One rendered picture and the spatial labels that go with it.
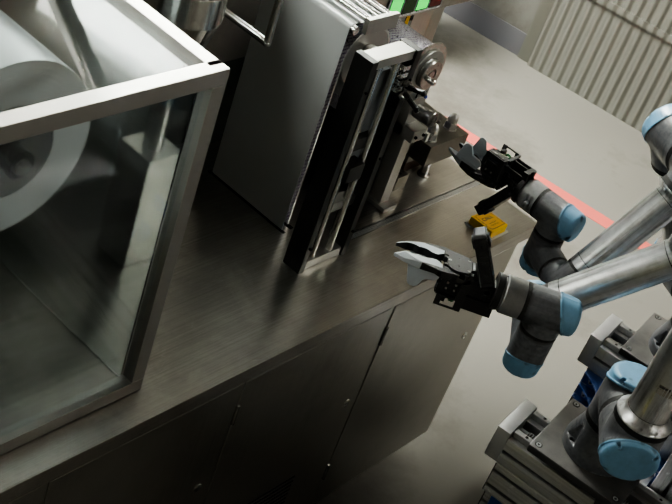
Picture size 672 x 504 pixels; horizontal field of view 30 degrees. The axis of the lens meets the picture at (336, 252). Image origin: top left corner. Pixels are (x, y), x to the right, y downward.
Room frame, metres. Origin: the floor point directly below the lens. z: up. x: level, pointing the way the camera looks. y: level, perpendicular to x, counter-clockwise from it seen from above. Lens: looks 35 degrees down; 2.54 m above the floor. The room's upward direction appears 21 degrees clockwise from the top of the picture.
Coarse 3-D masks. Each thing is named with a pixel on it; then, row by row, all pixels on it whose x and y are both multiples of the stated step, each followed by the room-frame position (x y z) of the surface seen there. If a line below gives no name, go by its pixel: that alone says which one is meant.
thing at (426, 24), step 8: (440, 8) 3.57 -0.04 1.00; (416, 16) 3.56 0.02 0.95; (424, 16) 3.55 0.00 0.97; (432, 16) 3.54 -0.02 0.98; (440, 16) 3.58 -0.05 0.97; (416, 24) 3.56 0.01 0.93; (424, 24) 3.55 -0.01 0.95; (432, 24) 3.56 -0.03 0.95; (424, 32) 3.54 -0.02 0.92; (432, 32) 3.57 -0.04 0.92
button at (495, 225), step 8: (472, 216) 2.63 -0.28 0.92; (480, 216) 2.65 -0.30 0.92; (488, 216) 2.66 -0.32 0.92; (496, 216) 2.67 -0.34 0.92; (472, 224) 2.63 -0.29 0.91; (480, 224) 2.62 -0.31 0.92; (488, 224) 2.62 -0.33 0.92; (496, 224) 2.64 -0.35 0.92; (504, 224) 2.65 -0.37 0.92; (496, 232) 2.62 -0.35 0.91
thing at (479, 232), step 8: (480, 232) 1.93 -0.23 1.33; (488, 232) 1.95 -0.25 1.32; (472, 240) 1.93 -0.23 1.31; (480, 240) 1.92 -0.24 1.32; (488, 240) 1.93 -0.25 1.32; (480, 248) 1.92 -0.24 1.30; (488, 248) 1.92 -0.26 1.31; (480, 256) 1.92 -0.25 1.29; (488, 256) 1.92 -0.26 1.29; (480, 264) 1.92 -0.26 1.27; (488, 264) 1.92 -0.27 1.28; (480, 272) 1.92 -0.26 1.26; (488, 272) 1.92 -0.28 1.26; (480, 280) 1.91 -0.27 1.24; (488, 280) 1.92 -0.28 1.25
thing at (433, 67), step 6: (432, 60) 2.62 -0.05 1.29; (438, 60) 2.63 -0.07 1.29; (426, 66) 2.60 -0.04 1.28; (432, 66) 2.61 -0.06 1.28; (438, 66) 2.63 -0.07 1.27; (420, 72) 2.59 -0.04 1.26; (426, 72) 2.59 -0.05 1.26; (432, 72) 2.62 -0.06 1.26; (438, 72) 2.64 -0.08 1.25; (420, 78) 2.59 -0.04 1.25; (420, 84) 2.59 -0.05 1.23; (426, 84) 2.61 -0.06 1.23
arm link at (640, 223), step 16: (656, 192) 2.41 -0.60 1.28; (640, 208) 2.39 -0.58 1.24; (656, 208) 2.38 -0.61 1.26; (624, 224) 2.38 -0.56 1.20; (640, 224) 2.37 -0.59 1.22; (656, 224) 2.37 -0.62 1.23; (592, 240) 2.39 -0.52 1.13; (608, 240) 2.36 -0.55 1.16; (624, 240) 2.36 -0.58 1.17; (640, 240) 2.36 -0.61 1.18; (576, 256) 2.36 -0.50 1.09; (592, 256) 2.35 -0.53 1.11; (608, 256) 2.34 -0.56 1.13; (544, 272) 2.36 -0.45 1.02; (560, 272) 2.34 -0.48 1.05
